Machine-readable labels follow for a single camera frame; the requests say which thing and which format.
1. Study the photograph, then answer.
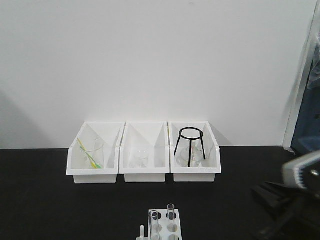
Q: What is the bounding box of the left white storage bin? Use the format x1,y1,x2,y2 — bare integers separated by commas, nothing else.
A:
66,122,126,184

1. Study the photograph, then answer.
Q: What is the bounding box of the clear glass test tube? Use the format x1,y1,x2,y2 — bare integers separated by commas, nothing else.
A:
166,203,176,225
149,210,160,240

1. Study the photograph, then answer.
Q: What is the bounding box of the right white storage bin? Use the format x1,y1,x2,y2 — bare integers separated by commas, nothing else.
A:
168,121,222,182

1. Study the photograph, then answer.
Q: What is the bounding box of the yellow green stirring rod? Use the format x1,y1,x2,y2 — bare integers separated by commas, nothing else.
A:
77,138,102,169

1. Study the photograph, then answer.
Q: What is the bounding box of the clear glass conical flask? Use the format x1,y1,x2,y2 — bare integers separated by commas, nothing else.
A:
176,146,204,168

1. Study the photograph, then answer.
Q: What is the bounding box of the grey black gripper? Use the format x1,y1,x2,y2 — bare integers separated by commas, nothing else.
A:
251,150,320,215

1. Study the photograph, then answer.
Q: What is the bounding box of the front clear glass test tube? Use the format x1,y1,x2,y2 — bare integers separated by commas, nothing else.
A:
149,210,160,240

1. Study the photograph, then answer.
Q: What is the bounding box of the large clear glass beaker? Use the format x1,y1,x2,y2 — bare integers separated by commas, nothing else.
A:
81,138,105,169

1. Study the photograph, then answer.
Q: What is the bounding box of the rear clear glass test tube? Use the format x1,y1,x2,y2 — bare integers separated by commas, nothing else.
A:
166,203,176,225

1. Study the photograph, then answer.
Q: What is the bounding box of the small clear glass beaker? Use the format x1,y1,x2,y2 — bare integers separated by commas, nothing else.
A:
134,149,149,168

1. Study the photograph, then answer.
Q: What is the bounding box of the middle white storage bin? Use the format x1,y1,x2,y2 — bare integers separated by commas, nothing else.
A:
119,121,170,183

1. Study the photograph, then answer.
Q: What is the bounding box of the white test tube rack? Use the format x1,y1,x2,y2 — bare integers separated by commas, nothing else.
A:
135,208,183,240

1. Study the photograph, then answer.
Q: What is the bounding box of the white storage bin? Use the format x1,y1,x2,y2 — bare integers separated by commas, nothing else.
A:
168,121,222,182
119,121,170,183
66,122,126,184

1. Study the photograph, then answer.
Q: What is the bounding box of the black metal tripod stand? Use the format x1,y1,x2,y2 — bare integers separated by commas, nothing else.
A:
174,126,207,160

